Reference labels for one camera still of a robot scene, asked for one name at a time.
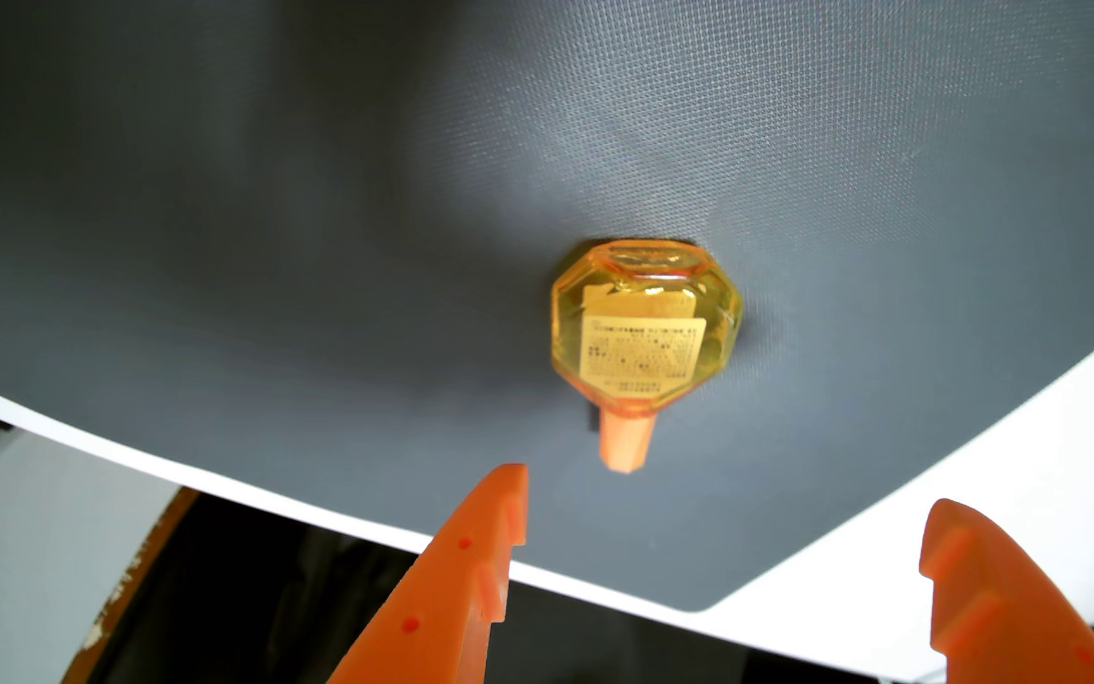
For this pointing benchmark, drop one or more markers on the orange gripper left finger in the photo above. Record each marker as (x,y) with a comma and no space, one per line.
(442,598)

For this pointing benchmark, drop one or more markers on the dark grey textured mat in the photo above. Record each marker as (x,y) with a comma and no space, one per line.
(272,237)

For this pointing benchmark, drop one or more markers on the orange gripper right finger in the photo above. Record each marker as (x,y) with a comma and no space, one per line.
(1003,617)

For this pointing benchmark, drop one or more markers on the brown wooden board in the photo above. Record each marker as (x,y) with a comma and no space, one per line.
(124,589)

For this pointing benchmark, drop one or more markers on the yellow eyedrops bottle orange cap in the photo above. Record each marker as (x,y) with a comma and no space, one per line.
(642,342)

